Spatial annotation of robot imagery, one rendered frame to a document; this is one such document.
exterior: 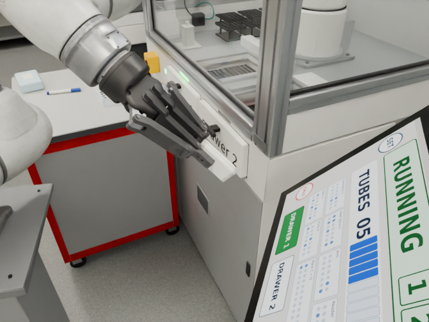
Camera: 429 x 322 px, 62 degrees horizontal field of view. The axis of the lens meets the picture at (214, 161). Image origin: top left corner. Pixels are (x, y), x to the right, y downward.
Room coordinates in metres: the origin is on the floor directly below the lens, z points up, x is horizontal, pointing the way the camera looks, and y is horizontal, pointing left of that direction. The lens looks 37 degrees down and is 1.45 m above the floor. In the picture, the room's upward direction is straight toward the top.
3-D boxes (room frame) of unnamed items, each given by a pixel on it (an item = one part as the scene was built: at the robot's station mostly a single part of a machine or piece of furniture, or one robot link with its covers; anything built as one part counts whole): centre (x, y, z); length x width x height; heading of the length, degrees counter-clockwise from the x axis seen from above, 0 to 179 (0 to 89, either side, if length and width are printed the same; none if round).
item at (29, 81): (1.49, 0.83, 0.78); 0.15 x 0.10 x 0.04; 32
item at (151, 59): (1.47, 0.27, 0.88); 0.07 x 0.05 x 0.07; 25
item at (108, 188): (1.42, 0.56, 0.38); 0.62 x 0.58 x 0.76; 25
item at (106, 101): (1.35, 0.41, 0.78); 0.12 x 0.08 x 0.04; 121
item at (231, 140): (0.89, -0.02, 0.87); 0.29 x 0.02 x 0.11; 25
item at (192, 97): (1.18, 0.11, 0.87); 0.29 x 0.02 x 0.11; 25
